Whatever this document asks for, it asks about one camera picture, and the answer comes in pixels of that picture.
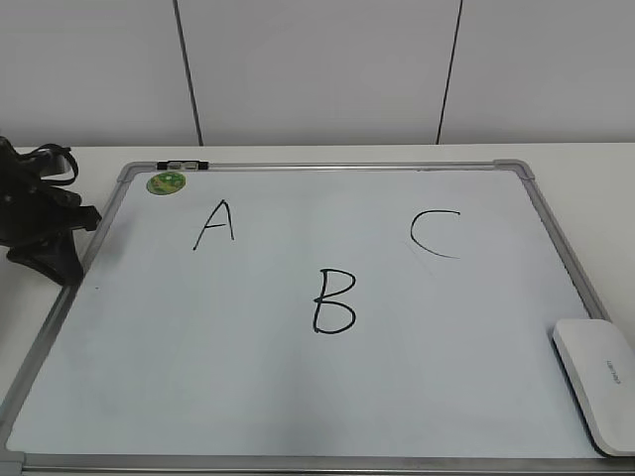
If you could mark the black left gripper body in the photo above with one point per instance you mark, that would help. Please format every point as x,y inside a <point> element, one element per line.
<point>35,203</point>

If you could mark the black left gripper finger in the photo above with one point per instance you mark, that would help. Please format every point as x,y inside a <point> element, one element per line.
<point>54,257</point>

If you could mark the white whiteboard eraser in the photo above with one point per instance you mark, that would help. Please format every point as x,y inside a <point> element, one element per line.
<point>599,363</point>

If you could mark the green round magnet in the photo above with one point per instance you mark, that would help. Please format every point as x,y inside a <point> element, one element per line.
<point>166,183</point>

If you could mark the white aluminium-framed whiteboard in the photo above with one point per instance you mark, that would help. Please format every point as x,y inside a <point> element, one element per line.
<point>360,319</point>

